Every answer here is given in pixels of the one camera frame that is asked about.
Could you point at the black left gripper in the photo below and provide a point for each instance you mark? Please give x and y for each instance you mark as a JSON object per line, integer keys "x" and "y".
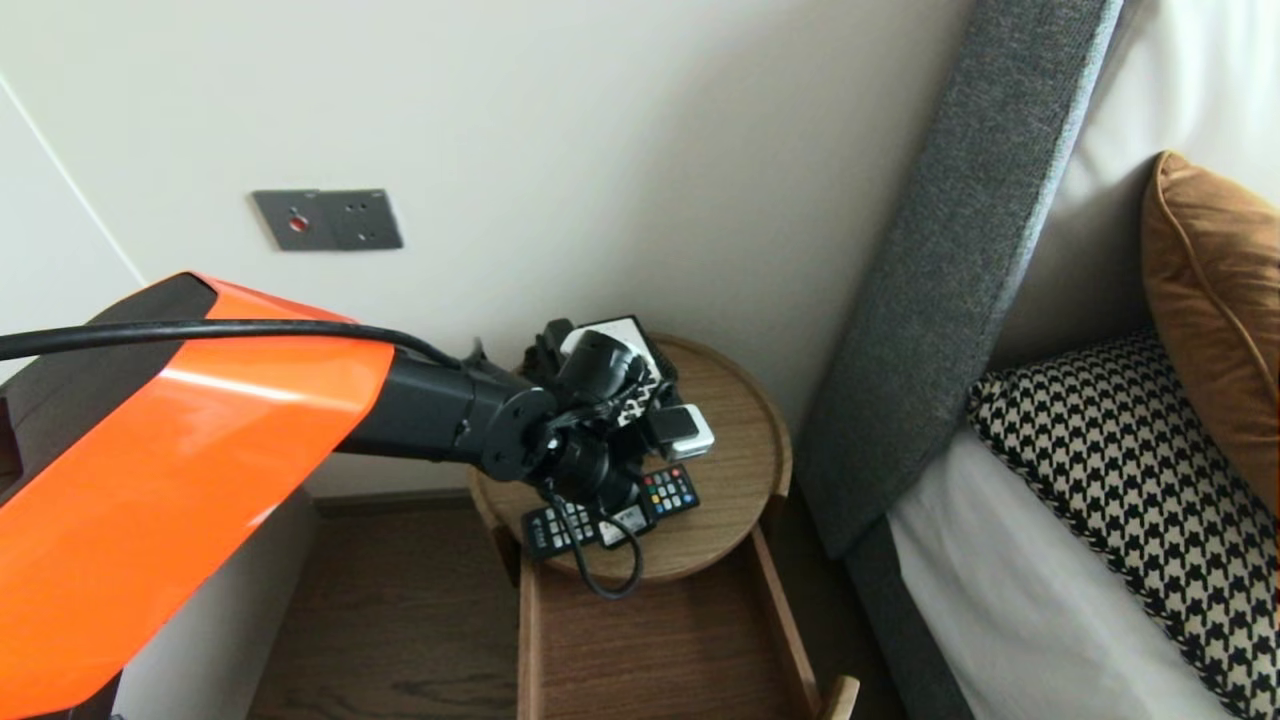
{"x": 600, "y": 460}

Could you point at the black TV remote control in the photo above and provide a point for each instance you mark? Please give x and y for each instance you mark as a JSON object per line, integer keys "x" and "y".
{"x": 675, "y": 490}

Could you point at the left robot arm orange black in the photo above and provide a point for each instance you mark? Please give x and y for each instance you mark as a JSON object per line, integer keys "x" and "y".
{"x": 200, "y": 470}

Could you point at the black telephone handset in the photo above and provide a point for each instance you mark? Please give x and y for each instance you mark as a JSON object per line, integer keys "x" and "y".
{"x": 555, "y": 335}

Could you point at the black telephone base white keypad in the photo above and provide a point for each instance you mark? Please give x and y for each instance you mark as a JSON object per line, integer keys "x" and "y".
{"x": 640, "y": 330}

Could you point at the brown wooden baseboard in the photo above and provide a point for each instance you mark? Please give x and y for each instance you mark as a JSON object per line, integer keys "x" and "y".
{"x": 400, "y": 502}

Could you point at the grey fabric headboard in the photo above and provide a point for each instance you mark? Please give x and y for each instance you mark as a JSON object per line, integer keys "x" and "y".
{"x": 950, "y": 250}

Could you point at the white bed sheet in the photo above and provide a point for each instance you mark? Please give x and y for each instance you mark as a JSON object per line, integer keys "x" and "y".
{"x": 1020, "y": 620}

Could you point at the beige upholstered headboard panel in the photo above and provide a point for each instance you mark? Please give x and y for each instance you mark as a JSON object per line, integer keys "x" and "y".
{"x": 1080, "y": 280}

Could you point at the black white houndstooth pillow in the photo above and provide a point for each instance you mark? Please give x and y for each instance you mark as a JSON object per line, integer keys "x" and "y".
{"x": 1130, "y": 480}

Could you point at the orange-brown velvet cushion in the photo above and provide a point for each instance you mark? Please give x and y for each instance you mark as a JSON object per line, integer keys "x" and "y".
{"x": 1220, "y": 320}

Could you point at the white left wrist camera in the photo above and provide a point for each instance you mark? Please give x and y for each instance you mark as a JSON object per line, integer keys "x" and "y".
{"x": 685, "y": 432}

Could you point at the grey fabric bed frame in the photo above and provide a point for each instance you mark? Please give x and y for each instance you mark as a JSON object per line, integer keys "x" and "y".
{"x": 900, "y": 630}

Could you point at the grey wall switch panel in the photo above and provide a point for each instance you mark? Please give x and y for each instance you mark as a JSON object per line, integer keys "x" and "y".
{"x": 338, "y": 220}

